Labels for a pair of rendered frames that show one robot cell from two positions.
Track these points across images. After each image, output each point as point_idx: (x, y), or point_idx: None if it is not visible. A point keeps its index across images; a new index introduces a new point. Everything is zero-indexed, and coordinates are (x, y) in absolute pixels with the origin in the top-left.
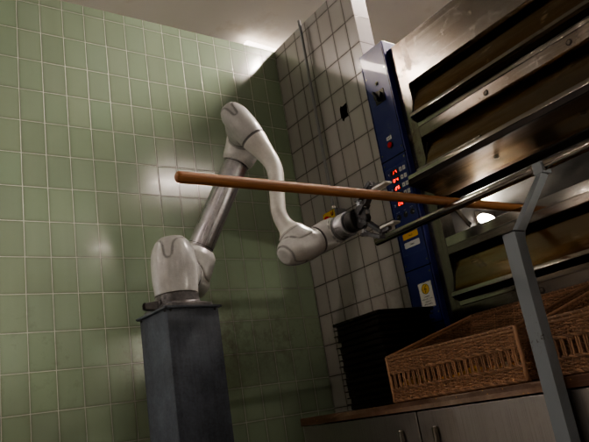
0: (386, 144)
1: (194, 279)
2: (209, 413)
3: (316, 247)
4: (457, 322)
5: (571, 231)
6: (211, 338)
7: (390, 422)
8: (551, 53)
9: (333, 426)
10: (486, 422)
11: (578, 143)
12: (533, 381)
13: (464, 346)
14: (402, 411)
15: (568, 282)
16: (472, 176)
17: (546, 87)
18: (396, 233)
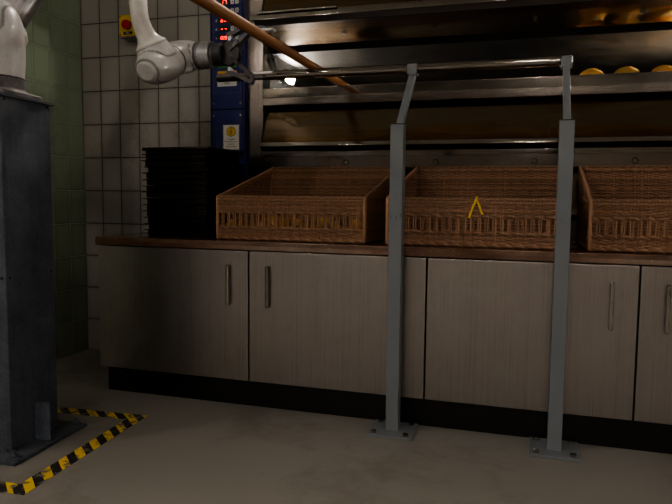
0: None
1: (24, 65)
2: (33, 224)
3: (178, 71)
4: (264, 172)
5: (386, 121)
6: (41, 141)
7: (216, 256)
8: None
9: (141, 250)
10: (321, 270)
11: (409, 45)
12: (374, 246)
13: (310, 204)
14: (234, 249)
15: (370, 162)
16: (309, 39)
17: None
18: (246, 77)
